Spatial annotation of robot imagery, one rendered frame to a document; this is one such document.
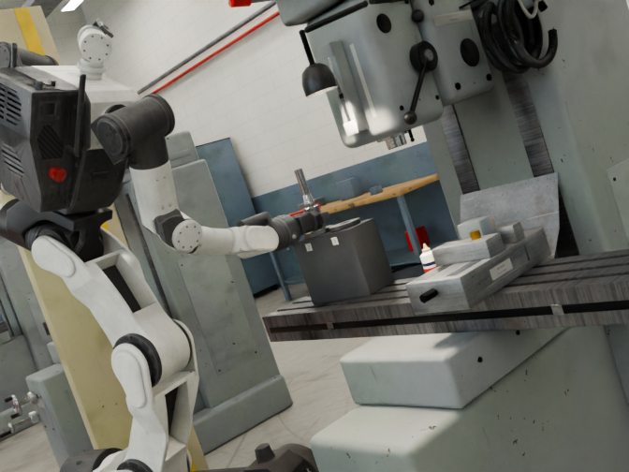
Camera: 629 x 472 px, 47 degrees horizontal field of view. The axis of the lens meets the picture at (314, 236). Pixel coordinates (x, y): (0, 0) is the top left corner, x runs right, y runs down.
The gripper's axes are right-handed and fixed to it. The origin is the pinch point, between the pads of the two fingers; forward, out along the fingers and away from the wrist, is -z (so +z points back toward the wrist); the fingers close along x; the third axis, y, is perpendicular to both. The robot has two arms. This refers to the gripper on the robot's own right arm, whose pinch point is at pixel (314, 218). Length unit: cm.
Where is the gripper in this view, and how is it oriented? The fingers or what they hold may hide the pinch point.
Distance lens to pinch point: 208.5
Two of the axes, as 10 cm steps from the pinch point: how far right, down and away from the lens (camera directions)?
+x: -6.8, 1.6, 7.1
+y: 3.2, 9.4, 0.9
